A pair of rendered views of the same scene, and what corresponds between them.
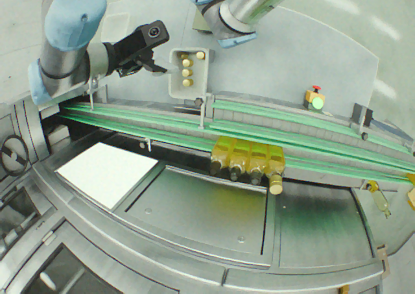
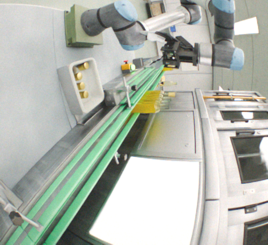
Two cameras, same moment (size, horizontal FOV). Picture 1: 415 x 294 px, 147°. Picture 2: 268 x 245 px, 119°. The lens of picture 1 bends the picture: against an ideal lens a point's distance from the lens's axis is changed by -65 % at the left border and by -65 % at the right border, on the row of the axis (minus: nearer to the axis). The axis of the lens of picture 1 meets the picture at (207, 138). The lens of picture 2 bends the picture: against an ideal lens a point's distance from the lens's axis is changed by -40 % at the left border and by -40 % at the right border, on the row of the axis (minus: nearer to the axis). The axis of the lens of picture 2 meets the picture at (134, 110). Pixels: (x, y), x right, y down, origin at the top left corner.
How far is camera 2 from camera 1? 0.78 m
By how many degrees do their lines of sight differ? 71
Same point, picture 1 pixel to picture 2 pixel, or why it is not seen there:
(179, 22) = (47, 38)
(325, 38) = not seen: hidden behind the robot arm
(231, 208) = (171, 119)
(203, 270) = (206, 122)
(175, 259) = (206, 128)
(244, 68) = (98, 67)
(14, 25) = not seen: outside the picture
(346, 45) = not seen: hidden behind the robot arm
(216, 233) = (187, 121)
